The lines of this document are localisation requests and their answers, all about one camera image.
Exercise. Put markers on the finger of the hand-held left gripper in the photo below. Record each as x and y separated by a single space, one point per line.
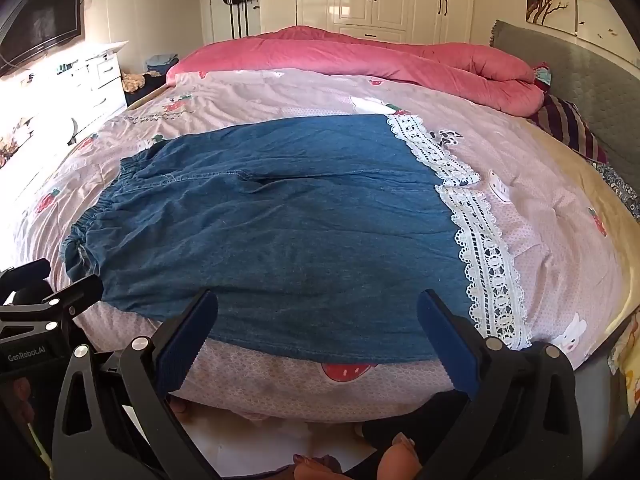
75 295
25 280

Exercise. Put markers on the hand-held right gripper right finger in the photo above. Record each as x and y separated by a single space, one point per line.
447 345

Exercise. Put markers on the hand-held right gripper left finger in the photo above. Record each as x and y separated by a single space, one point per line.
187 342

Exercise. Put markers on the blue denim pants lace trim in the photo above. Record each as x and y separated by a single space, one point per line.
300 235

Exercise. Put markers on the person's left hand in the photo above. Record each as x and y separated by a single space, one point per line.
22 397

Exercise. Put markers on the person's black trousers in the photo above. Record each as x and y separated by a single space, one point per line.
400 420

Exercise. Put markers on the person's right foot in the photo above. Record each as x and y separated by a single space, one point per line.
397 460

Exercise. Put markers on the person's foot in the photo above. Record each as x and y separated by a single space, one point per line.
317 467
397 460

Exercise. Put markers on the yellow printed cloth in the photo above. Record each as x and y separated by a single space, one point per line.
625 360

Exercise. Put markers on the person's left foot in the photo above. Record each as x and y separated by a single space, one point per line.
317 467

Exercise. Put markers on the beige bed sheet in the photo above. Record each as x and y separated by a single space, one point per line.
585 180

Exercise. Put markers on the white dresser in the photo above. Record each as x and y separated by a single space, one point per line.
95 75

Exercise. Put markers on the brown floral cloth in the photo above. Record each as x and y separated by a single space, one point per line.
134 81

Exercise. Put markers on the dark patterned cloth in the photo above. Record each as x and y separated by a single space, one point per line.
620 185

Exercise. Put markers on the folded blue clothes pile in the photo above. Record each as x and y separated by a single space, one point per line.
161 64

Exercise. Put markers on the striped maroon pillow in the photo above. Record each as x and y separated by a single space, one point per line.
565 120

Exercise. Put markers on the black television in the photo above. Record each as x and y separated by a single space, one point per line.
40 25

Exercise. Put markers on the pink strawberry print quilt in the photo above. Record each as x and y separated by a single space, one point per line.
325 95

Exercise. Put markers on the small teal red cloth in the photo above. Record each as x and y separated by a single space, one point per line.
542 74

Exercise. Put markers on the red plush comforter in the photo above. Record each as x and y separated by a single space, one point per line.
400 57

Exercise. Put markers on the grey quilted headboard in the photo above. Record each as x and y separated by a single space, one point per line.
590 75

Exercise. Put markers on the cream door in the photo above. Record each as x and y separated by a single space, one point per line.
215 15

